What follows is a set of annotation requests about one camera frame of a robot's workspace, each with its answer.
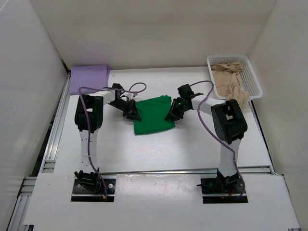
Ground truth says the white plastic basket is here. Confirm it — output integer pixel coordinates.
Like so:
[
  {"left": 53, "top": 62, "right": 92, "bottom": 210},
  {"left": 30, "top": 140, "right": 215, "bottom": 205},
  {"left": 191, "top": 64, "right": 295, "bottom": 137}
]
[{"left": 206, "top": 54, "right": 263, "bottom": 101}]

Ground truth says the aluminium frame rail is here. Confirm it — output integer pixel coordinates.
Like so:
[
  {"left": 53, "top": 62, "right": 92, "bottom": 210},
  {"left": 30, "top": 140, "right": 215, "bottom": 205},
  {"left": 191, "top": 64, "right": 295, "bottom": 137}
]
[{"left": 6, "top": 71, "right": 71, "bottom": 231}]

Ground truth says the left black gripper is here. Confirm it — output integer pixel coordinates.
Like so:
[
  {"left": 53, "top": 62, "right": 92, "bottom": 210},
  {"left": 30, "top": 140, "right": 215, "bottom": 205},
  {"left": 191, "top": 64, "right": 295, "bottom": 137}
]
[{"left": 108, "top": 99, "right": 141, "bottom": 122}]

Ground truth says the purple cable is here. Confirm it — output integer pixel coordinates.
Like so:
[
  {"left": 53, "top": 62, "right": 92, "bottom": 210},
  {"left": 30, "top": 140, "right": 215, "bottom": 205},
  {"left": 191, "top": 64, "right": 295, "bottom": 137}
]
[
  {"left": 190, "top": 80, "right": 246, "bottom": 199},
  {"left": 78, "top": 82, "right": 148, "bottom": 199}
]

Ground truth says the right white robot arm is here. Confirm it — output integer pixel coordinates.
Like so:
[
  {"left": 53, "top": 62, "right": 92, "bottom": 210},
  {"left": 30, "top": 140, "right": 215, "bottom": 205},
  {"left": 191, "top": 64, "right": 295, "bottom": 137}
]
[{"left": 165, "top": 84, "right": 248, "bottom": 193}]

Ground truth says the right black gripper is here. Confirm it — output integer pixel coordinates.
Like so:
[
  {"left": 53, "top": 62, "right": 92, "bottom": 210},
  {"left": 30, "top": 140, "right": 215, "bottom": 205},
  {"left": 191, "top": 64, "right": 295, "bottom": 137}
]
[{"left": 165, "top": 98, "right": 189, "bottom": 121}]

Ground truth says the beige t shirt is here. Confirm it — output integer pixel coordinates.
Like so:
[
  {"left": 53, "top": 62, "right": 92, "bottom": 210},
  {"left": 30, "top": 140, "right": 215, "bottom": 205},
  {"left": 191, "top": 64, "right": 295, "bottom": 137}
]
[{"left": 211, "top": 61, "right": 250, "bottom": 109}]

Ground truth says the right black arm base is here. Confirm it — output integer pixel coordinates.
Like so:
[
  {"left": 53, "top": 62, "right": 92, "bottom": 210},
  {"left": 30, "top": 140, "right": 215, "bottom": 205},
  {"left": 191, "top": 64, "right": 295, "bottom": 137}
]
[{"left": 197, "top": 171, "right": 248, "bottom": 204}]

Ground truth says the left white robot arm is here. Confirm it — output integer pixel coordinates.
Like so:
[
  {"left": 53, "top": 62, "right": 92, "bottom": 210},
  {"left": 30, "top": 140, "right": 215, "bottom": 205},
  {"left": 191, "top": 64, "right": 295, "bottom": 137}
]
[{"left": 74, "top": 83, "right": 141, "bottom": 193}]

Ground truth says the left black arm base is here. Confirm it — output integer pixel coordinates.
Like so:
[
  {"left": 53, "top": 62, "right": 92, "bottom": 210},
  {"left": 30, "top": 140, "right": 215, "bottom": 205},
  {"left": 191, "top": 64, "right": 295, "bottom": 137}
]
[{"left": 71, "top": 171, "right": 116, "bottom": 202}]

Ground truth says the green t shirt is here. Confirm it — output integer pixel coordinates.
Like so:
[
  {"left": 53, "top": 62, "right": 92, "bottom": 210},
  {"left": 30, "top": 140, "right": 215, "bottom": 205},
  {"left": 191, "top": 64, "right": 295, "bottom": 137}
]
[{"left": 134, "top": 95, "right": 175, "bottom": 135}]

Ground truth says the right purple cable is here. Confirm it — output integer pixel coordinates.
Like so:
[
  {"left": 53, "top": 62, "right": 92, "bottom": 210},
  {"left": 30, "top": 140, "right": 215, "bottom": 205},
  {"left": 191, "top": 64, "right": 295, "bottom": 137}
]
[{"left": 190, "top": 80, "right": 246, "bottom": 199}]

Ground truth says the purple t shirt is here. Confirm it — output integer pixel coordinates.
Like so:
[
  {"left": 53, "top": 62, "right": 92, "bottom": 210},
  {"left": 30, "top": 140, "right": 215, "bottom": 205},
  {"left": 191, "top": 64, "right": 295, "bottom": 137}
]
[{"left": 69, "top": 64, "right": 111, "bottom": 95}]

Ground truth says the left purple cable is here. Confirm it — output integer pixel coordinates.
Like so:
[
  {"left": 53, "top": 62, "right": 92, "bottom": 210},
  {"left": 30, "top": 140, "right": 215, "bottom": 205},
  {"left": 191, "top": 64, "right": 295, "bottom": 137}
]
[{"left": 78, "top": 82, "right": 148, "bottom": 199}]

